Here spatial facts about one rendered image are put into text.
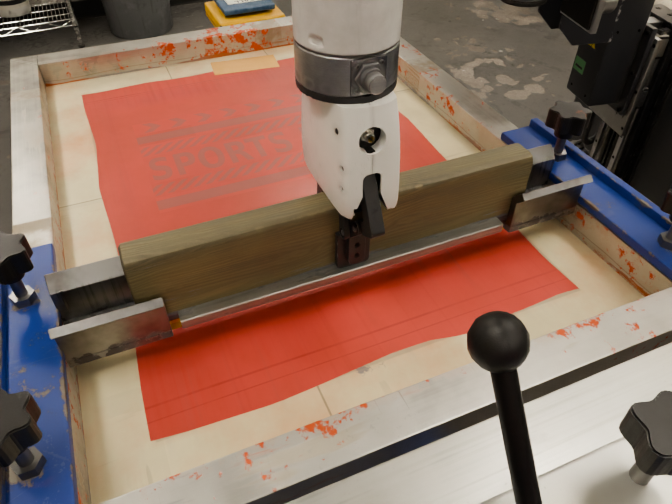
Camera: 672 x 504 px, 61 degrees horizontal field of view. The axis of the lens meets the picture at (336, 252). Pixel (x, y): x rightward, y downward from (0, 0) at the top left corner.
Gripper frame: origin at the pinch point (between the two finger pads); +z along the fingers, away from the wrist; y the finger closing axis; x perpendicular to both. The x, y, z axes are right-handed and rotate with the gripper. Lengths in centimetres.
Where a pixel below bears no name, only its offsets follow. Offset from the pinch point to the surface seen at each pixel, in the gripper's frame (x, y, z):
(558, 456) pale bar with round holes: -2.3, -26.1, -2.5
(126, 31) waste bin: -2, 319, 96
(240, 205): 6.0, 15.6, 6.0
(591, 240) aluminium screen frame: -25.7, -5.8, 5.0
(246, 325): 10.5, -1.9, 6.1
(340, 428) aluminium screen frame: 7.6, -16.7, 2.6
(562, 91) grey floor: -196, 166, 101
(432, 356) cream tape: -3.4, -11.6, 6.0
